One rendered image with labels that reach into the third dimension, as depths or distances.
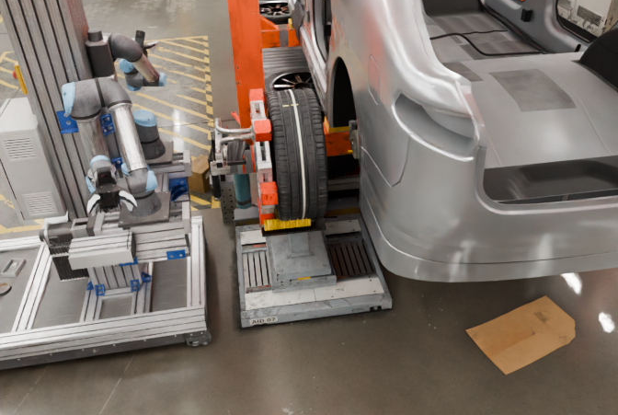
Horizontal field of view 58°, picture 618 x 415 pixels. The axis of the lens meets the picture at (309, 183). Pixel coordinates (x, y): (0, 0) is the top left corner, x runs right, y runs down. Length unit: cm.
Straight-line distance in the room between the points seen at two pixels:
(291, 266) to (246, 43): 123
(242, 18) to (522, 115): 152
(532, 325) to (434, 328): 52
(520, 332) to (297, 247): 127
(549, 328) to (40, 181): 264
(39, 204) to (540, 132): 242
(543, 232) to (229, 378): 166
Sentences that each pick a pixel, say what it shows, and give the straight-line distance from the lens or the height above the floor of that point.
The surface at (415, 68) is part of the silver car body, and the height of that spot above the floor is 163.
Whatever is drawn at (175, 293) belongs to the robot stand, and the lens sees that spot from 307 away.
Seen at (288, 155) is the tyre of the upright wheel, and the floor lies 102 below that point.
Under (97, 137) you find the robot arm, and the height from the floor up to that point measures 124.
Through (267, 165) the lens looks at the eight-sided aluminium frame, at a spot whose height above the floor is 97.
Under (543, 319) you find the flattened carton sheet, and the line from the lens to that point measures 332.
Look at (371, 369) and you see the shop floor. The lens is 292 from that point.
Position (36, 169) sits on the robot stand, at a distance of 271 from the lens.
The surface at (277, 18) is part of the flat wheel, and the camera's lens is 603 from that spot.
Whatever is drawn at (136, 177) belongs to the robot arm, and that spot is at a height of 116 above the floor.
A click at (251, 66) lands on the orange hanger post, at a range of 312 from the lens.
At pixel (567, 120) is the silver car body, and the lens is 310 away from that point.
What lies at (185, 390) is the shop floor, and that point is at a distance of 292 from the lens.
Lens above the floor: 233
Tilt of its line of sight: 34 degrees down
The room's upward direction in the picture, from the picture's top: 1 degrees counter-clockwise
